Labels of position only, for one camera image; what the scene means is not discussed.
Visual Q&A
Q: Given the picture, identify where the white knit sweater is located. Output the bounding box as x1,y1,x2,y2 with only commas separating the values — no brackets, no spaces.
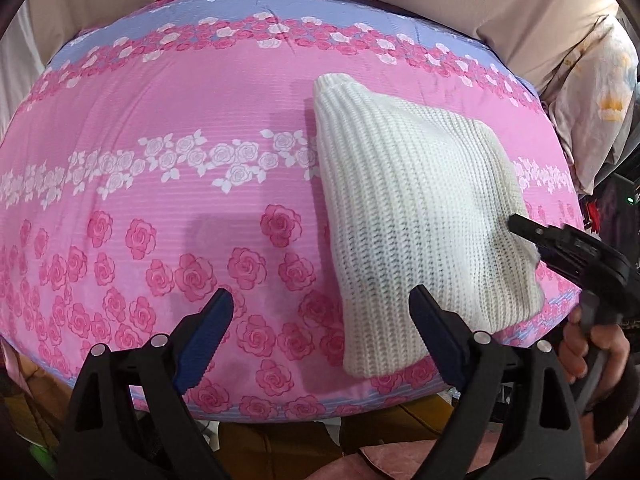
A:
314,74,544,378

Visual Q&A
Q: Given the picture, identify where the pink floral bed sheet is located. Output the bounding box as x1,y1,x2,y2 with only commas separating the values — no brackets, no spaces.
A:
1,0,582,422

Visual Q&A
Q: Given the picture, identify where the floral patterned pillow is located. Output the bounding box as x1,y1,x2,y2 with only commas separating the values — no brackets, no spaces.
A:
542,15,639,194

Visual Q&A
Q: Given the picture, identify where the person's right hand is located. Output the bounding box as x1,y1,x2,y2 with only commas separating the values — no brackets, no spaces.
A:
557,306,634,463

